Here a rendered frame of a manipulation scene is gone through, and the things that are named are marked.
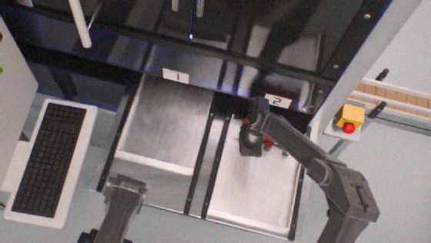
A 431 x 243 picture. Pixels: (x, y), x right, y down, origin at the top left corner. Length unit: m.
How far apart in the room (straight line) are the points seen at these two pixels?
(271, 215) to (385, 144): 1.39
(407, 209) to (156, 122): 1.59
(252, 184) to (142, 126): 0.42
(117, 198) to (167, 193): 0.56
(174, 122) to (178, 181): 0.21
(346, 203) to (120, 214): 0.43
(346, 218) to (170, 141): 0.80
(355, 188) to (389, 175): 1.75
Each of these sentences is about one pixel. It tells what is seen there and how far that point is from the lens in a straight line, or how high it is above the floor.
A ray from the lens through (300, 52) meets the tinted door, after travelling 1.26.
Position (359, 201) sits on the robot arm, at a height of 1.49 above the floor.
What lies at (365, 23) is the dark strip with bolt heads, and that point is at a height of 1.47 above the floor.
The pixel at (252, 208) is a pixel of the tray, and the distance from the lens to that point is 1.49.
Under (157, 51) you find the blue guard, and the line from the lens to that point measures 1.40.
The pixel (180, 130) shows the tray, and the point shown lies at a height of 0.88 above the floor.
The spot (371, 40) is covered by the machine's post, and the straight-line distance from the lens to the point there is 1.18.
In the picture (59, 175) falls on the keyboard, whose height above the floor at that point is 0.83.
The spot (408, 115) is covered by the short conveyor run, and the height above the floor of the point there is 0.93.
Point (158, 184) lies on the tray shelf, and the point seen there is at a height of 0.88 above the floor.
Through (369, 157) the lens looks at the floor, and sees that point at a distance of 2.69.
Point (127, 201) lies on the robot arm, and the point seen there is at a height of 1.41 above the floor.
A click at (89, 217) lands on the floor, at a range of 2.40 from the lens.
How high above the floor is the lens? 2.31
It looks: 65 degrees down
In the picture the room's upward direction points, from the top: 12 degrees clockwise
